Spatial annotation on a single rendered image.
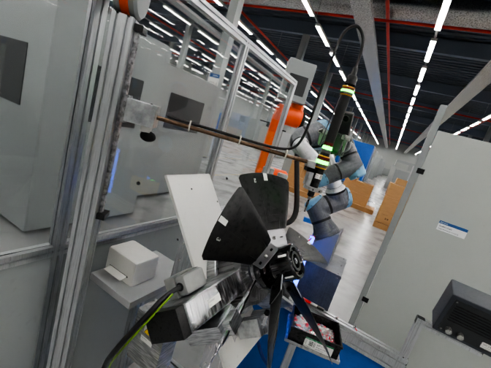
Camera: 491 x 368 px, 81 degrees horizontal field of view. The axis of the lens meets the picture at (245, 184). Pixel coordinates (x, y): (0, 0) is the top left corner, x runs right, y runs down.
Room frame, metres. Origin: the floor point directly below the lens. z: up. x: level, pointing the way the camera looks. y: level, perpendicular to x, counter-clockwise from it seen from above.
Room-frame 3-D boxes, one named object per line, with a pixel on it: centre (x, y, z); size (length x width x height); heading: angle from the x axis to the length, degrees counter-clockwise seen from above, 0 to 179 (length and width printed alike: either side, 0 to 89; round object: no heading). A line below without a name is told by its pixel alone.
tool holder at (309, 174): (1.02, -0.23, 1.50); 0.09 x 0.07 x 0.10; 99
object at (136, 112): (0.92, 0.38, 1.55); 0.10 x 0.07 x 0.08; 99
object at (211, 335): (0.74, -0.02, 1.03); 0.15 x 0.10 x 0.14; 64
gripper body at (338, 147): (1.16, -0.30, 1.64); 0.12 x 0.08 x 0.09; 155
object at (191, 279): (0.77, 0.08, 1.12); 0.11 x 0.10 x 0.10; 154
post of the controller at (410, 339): (1.12, -0.87, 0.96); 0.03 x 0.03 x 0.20; 64
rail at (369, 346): (1.30, -0.48, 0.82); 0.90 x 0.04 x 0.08; 64
